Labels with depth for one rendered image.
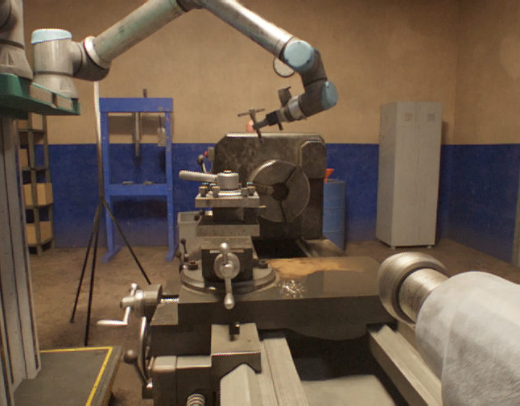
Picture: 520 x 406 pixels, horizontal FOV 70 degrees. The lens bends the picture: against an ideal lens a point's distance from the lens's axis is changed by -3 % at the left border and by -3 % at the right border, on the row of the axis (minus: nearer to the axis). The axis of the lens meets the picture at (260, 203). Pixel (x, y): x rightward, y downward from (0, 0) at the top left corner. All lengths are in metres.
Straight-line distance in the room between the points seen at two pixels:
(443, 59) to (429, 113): 1.06
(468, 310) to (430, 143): 4.91
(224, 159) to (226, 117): 3.33
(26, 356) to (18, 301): 0.24
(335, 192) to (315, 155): 2.82
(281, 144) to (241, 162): 0.20
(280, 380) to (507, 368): 0.55
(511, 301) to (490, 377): 0.05
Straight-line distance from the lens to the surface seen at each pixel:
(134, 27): 1.75
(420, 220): 5.23
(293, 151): 1.76
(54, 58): 1.76
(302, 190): 1.57
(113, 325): 1.02
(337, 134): 5.26
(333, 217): 4.56
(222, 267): 0.82
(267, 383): 0.77
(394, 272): 0.48
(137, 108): 4.62
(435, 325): 0.38
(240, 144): 1.73
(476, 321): 0.30
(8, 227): 1.74
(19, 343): 1.89
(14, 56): 1.32
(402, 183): 5.05
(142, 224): 5.22
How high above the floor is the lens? 1.26
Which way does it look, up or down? 8 degrees down
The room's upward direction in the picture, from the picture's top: straight up
